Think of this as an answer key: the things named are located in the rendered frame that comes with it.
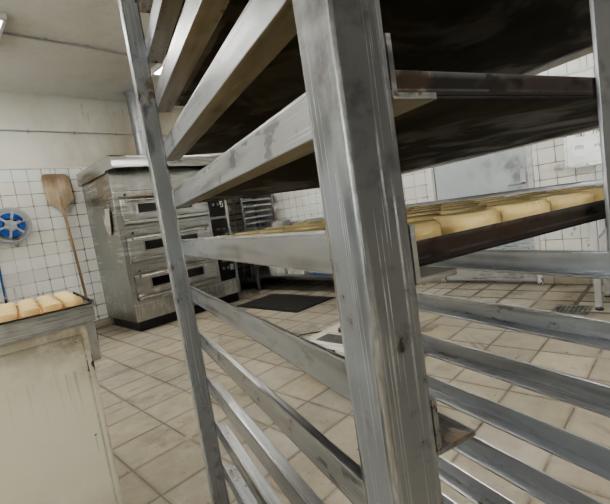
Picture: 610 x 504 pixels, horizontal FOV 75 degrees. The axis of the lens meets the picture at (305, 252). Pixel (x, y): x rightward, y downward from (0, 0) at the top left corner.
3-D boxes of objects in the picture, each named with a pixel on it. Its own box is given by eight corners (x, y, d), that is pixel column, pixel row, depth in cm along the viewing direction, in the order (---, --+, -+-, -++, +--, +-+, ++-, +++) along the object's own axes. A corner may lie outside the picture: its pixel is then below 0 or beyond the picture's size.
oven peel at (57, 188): (81, 337, 478) (40, 173, 477) (80, 337, 481) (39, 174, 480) (107, 330, 499) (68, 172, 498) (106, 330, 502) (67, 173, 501)
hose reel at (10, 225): (45, 297, 480) (26, 207, 469) (49, 297, 468) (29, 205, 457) (4, 306, 451) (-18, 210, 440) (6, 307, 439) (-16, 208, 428)
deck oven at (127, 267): (145, 336, 440) (109, 154, 421) (107, 325, 525) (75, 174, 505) (254, 299, 549) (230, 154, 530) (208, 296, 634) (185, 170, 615)
